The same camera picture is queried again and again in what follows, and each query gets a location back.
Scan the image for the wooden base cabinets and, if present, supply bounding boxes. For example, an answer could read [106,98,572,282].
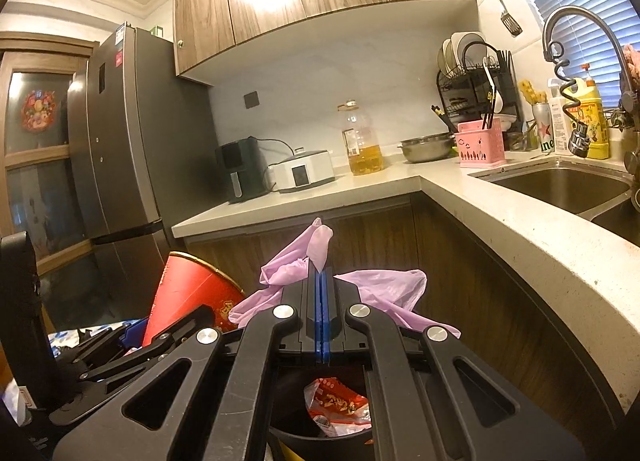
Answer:
[185,191,626,422]

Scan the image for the black trash bin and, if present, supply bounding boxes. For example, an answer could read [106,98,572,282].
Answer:
[267,363,376,461]

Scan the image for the cooking oil bottle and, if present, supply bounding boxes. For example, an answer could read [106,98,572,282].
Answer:
[336,101,386,176]

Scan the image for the red paper cup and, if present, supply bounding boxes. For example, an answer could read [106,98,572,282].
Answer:
[142,251,247,348]

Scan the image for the pink plastic bag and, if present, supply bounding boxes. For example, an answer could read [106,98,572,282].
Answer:
[227,217,462,339]

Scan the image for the black sink caddy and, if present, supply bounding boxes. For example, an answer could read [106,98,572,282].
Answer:
[602,108,640,132]

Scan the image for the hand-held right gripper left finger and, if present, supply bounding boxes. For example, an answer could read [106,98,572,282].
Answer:
[52,265,322,461]

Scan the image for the pink utensil holder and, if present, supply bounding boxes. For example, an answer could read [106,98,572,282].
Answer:
[454,119,506,169]

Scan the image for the white plastic spoon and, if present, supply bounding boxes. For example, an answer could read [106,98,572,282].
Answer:
[482,57,501,114]

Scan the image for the hanging slotted spatula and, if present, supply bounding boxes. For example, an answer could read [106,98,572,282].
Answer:
[477,0,523,38]

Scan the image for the yellow scrubber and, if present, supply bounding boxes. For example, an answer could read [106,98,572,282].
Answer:
[516,80,547,106]

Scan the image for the yellow detergent bottle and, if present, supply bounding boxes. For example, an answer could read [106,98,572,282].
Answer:
[565,63,611,160]

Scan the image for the pink cloth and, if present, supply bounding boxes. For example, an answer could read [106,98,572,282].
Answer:
[621,43,640,86]

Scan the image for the black dish rack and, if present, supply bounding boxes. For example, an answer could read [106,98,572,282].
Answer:
[436,33,523,134]

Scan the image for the white rice cooker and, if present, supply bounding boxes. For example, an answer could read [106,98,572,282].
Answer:
[265,147,336,193]

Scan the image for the grey refrigerator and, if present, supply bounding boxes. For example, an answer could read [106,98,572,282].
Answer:
[66,26,221,327]

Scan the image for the beer can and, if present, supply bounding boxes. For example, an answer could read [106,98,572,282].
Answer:
[531,102,556,156]

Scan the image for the colourful door decoration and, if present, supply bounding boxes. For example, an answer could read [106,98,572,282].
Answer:
[20,88,57,132]

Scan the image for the steel kitchen faucet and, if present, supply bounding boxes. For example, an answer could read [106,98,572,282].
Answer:
[542,5,640,176]

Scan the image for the steel sink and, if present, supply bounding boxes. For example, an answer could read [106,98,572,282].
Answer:
[472,163,640,247]

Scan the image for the steel basin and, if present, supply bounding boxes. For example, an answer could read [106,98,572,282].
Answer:
[397,132,457,164]

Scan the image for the wooden glass door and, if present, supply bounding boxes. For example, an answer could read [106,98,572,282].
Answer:
[0,36,101,277]

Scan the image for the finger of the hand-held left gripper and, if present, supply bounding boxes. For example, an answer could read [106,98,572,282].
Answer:
[52,323,149,378]
[47,305,217,424]

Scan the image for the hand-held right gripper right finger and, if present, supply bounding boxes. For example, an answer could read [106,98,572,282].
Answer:
[321,271,586,461]

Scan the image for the white pump bottle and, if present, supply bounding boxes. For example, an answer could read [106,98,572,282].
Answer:
[547,78,571,152]

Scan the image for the red white snack packet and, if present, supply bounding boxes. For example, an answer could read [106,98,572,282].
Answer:
[304,377,373,438]

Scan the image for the black air fryer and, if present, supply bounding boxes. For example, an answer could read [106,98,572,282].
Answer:
[215,137,266,204]

